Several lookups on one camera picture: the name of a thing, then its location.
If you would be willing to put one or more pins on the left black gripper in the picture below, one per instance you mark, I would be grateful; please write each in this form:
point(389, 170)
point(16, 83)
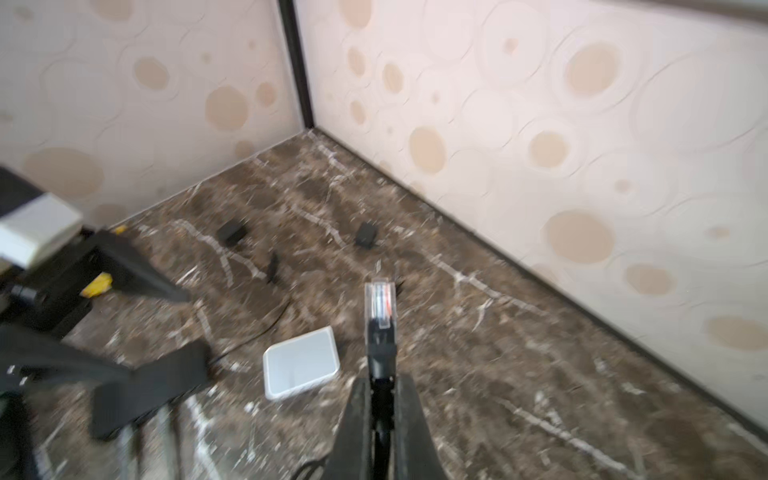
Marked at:
point(47, 297)

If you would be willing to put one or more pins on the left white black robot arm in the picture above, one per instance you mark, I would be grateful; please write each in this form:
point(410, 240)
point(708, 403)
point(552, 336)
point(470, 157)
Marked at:
point(32, 359)

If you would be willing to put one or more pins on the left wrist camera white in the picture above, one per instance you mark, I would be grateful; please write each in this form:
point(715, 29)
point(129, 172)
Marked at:
point(38, 229)

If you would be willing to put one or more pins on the small black power adapter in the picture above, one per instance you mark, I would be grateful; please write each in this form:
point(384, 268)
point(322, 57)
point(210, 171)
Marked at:
point(231, 233)
point(366, 235)

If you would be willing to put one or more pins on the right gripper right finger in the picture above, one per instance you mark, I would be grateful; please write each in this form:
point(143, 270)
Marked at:
point(415, 453)

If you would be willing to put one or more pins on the yellow snack bag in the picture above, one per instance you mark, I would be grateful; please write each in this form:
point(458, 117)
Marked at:
point(99, 282)

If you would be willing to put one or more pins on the white network switch box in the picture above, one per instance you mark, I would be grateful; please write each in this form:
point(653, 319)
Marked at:
point(299, 364)

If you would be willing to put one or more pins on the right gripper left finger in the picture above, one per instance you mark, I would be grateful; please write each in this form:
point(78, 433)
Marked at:
point(350, 456)

